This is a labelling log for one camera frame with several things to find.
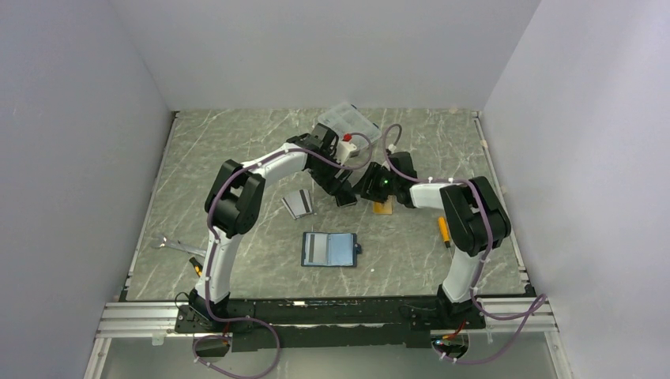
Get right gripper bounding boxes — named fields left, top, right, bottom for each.
left=350, top=162, right=399, bottom=204

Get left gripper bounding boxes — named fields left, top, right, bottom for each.
left=309, top=150, right=353, bottom=197

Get silver credit card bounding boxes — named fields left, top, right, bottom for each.
left=307, top=233, right=328, bottom=265

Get blue leather card holder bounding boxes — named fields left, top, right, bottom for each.
left=300, top=231, right=363, bottom=268

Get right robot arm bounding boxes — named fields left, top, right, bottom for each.
left=354, top=152, right=511, bottom=328

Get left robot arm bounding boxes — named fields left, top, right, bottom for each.
left=189, top=124, right=356, bottom=332

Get black card stack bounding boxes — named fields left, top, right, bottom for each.
left=335, top=192, right=357, bottom=208

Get orange card stack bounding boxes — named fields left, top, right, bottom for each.
left=372, top=200, right=393, bottom=216

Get silver card stack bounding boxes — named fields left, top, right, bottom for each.
left=281, top=189, right=314, bottom=220

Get clear plastic organizer box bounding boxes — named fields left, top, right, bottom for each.
left=315, top=103, right=382, bottom=144

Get yellow black screwdriver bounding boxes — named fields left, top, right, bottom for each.
left=189, top=257, right=203, bottom=277

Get silver wrench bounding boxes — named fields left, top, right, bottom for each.
left=151, top=235, right=206, bottom=257

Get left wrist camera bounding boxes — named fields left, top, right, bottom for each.
left=335, top=133, right=358, bottom=166

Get orange handled tool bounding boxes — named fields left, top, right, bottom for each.
left=438, top=216, right=451, bottom=249

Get black base frame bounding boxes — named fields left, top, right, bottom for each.
left=174, top=295, right=486, bottom=352

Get aluminium rail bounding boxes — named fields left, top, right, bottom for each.
left=97, top=298, right=559, bottom=340

